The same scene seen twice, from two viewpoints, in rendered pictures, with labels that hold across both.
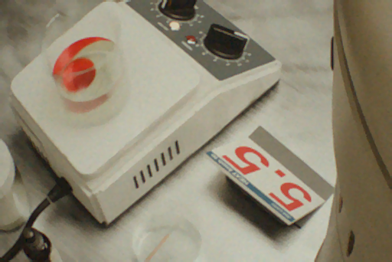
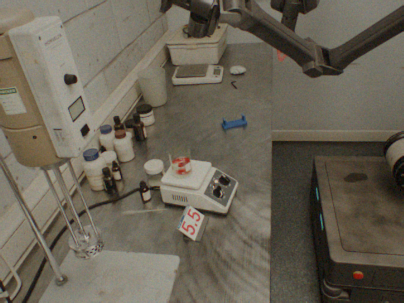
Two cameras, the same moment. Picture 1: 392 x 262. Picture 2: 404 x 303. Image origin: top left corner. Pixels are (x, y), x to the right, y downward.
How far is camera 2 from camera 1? 0.65 m
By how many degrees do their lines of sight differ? 46
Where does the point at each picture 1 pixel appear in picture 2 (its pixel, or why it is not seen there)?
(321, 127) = (218, 230)
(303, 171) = (201, 231)
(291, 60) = (234, 215)
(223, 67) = (209, 194)
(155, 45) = (201, 176)
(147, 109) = (184, 182)
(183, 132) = (188, 196)
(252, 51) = (223, 200)
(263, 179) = (189, 219)
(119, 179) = (168, 190)
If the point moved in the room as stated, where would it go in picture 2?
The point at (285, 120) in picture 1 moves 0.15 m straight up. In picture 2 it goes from (214, 221) to (209, 179)
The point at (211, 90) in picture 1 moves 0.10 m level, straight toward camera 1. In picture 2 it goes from (199, 193) to (168, 209)
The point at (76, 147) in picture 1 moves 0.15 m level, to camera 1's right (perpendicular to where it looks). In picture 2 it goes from (166, 176) to (196, 202)
